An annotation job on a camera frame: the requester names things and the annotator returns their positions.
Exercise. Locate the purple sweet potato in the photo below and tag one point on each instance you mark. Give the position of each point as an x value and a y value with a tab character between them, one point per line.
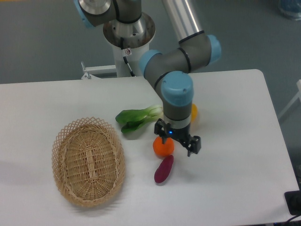
164	169

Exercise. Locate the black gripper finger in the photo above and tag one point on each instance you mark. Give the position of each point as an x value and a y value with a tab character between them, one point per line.
162	129
193	145

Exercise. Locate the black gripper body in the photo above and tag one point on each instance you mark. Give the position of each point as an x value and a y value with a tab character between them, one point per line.
181	135

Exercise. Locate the blue bag in corner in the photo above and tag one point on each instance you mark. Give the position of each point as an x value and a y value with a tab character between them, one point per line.
290	9

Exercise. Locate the woven wicker basket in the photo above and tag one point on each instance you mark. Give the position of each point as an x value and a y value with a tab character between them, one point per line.
88	162

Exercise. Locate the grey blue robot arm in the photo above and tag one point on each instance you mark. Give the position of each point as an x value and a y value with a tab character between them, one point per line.
168	74

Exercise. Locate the black device at table edge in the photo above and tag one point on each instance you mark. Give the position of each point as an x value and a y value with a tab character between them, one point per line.
293	201

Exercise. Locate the green bok choy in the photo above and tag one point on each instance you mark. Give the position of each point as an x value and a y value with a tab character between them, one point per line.
134	119

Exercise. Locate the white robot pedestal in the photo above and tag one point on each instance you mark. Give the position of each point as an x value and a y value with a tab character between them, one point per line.
129	42

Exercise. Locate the orange fruit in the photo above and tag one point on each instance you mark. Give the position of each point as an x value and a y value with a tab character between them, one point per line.
161	149

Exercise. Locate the yellow mango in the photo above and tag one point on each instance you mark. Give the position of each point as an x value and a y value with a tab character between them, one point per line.
194	112

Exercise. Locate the white frame at right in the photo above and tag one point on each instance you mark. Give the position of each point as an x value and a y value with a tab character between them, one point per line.
291	105

